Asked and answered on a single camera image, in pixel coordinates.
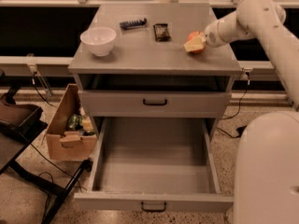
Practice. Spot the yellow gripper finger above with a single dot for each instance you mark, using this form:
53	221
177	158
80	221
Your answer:
196	44

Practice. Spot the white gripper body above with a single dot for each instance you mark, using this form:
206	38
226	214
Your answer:
212	35

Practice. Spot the red apple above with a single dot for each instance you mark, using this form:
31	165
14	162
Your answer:
191	35

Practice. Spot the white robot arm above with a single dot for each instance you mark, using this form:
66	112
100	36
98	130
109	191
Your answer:
267	162

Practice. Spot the grey drawer cabinet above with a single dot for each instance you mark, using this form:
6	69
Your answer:
139	63

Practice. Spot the closed grey top drawer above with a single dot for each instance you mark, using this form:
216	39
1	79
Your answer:
154	104

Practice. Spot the open grey middle drawer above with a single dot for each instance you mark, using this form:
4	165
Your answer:
154	165

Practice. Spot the black power adapter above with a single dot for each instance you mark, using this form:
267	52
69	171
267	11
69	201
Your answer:
240	130

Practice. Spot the white ceramic bowl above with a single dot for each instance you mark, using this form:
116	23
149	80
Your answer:
99	40

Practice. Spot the yellow bottle in box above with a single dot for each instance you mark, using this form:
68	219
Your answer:
87	124

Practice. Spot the green packet in box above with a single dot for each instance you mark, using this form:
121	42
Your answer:
74	123

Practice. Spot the cardboard box with items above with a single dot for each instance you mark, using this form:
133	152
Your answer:
65	144

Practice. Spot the black folding stand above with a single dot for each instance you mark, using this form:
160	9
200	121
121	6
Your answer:
20	126

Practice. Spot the grey wall rail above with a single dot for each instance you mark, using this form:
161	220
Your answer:
22	66

